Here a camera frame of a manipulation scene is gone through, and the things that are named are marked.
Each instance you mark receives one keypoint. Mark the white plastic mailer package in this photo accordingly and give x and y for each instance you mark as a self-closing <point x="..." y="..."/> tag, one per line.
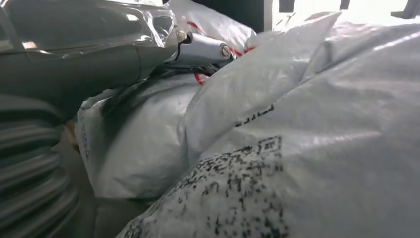
<point x="141" y="148"/>

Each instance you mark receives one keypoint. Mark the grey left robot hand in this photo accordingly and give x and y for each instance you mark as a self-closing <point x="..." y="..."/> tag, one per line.
<point x="72" y="59"/>

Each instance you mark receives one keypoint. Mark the large white black-printed package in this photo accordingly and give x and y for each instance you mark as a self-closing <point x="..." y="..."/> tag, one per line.
<point x="328" y="148"/>

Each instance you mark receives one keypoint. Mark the white package with red print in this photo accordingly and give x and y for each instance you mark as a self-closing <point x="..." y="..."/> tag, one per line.
<point x="216" y="23"/>

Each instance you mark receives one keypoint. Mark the ribbed grey left arm sleeve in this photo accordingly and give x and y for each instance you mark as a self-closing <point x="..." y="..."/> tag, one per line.
<point x="29" y="170"/>

